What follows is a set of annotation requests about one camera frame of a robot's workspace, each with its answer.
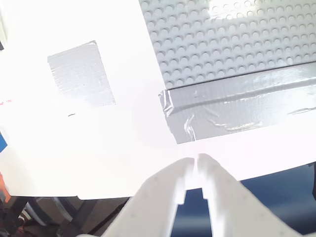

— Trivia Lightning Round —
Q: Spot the long grey duct tape strip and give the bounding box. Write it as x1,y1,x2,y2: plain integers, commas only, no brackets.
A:
158,61,316,146

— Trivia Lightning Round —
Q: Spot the silver tape square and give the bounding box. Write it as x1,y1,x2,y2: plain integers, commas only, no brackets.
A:
47,40,117,108

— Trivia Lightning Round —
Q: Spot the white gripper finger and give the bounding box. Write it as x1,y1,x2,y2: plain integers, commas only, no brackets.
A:
197,153,304,237
101,157,196,237

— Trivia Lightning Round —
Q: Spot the grey lego baseplate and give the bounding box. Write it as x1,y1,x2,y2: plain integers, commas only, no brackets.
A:
138,0,316,90

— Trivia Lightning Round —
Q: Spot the dark frame under table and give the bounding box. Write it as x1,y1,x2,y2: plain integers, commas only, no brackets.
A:
0,196,131,237

